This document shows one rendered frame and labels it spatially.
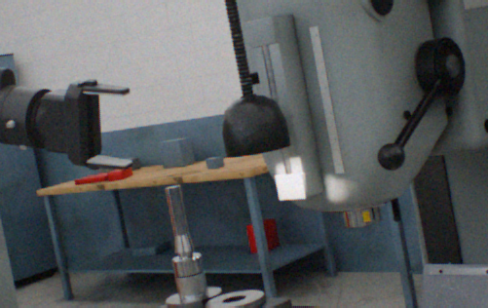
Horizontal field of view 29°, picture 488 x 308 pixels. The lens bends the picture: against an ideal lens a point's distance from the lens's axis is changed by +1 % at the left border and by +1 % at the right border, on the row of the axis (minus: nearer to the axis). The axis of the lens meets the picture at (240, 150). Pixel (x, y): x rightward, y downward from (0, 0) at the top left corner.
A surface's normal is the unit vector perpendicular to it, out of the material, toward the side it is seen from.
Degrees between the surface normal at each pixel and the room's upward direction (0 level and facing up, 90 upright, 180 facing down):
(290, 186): 90
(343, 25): 90
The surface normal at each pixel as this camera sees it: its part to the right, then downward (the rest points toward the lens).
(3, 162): 0.74, -0.08
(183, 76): -0.65, 0.18
